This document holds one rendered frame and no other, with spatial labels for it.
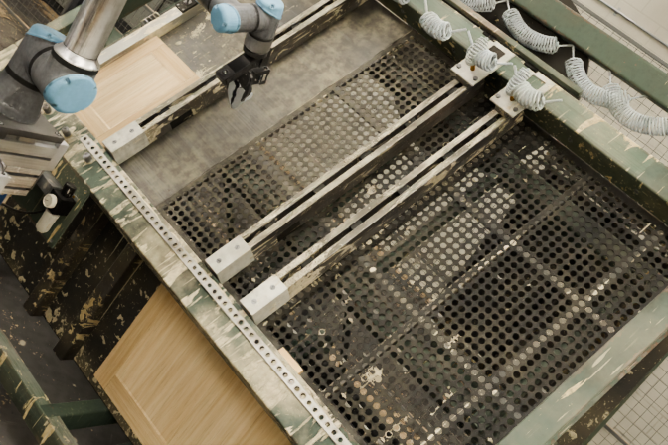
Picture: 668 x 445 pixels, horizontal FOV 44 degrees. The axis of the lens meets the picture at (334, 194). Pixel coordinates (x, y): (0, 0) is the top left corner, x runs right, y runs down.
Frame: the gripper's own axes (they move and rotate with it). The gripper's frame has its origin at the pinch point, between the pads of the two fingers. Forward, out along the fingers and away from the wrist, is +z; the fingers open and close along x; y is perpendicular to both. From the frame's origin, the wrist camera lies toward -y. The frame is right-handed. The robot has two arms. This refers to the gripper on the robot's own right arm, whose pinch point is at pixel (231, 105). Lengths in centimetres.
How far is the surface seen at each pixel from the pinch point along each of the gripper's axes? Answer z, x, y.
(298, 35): 2, 24, 53
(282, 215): 22.8, -27.2, 5.4
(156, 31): 22, 64, 27
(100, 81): 36, 60, 4
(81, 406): 108, -12, -39
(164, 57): 25, 53, 23
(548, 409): 11, -119, 10
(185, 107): 24.4, 26.8, 11.3
